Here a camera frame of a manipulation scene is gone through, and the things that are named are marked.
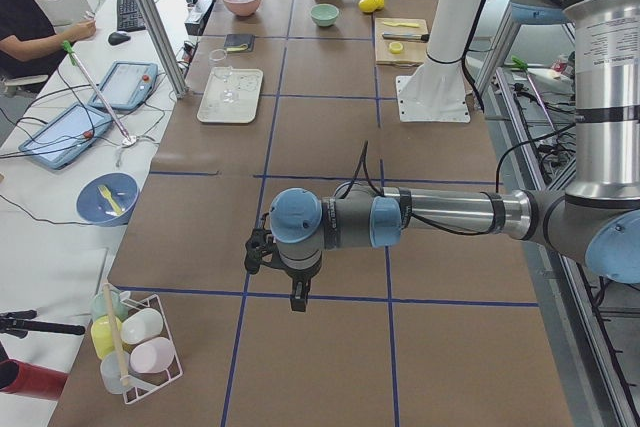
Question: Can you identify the cream bear tray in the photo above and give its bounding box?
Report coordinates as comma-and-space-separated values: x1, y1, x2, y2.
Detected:
196, 67, 263, 124

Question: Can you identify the blue teach pendant tablet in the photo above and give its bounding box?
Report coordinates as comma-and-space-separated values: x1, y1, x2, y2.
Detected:
98, 61, 159, 112

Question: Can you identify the white wire cup rack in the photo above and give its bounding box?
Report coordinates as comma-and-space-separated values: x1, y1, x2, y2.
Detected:
90, 283, 184, 405

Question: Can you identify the green ceramic bowl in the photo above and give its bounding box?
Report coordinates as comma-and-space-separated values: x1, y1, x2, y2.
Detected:
310, 3, 340, 28

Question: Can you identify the metal muddler rod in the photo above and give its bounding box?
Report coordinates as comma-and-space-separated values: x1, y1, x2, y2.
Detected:
381, 32, 430, 43

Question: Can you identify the blue bowl with fork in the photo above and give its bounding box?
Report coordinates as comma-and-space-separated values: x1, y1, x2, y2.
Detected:
76, 172, 139, 227

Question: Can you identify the seated person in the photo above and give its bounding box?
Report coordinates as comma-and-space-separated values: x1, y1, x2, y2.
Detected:
1, 0, 96, 78

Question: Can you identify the yellow plastic knife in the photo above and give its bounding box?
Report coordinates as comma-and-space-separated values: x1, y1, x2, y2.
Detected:
381, 21, 421, 28

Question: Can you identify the black keyboard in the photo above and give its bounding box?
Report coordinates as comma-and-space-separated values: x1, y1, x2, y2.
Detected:
116, 0, 146, 32

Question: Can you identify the black computer mouse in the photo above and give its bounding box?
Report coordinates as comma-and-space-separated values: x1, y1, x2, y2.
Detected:
107, 31, 131, 46

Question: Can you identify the wooden cutting board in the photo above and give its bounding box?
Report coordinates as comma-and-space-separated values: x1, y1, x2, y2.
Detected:
374, 18, 429, 65

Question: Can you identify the clear wine glass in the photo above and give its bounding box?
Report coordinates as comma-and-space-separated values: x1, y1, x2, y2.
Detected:
209, 48, 238, 103

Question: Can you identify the red cylinder bottle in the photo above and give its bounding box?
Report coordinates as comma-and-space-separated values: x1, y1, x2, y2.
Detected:
1, 359, 68, 401

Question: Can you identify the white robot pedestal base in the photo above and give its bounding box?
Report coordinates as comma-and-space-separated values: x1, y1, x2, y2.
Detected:
396, 0, 484, 123

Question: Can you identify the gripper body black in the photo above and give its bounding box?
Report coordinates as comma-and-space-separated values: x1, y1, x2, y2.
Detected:
284, 266, 320, 297

